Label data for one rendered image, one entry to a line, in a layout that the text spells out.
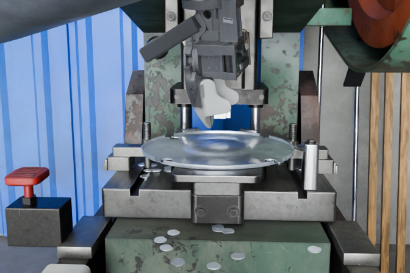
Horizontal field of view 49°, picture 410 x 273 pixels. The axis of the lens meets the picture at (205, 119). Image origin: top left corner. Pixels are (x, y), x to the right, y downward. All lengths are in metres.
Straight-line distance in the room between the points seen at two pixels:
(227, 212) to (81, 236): 0.27
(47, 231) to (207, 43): 0.42
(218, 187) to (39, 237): 0.32
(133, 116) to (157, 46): 0.58
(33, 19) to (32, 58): 2.11
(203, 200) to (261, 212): 0.12
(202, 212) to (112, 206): 0.18
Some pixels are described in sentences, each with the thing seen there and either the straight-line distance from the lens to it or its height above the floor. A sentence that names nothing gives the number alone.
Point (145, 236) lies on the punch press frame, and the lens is 0.83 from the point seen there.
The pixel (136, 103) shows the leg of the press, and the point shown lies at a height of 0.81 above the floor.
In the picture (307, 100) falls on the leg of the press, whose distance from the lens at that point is 1.26.
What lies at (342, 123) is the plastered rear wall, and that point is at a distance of 2.22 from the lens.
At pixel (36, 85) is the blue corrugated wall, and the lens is 2.26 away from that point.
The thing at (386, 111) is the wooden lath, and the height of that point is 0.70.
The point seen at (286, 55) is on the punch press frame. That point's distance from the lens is 1.15.
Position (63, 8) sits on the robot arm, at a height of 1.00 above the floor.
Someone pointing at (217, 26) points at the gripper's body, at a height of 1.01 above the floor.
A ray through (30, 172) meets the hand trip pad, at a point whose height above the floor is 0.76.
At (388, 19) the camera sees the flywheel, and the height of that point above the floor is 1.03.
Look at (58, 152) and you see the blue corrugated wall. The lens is 2.31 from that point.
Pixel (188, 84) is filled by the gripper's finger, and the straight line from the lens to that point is 0.67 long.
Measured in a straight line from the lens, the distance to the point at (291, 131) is 0.99.
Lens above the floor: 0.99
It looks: 10 degrees down
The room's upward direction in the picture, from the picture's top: straight up
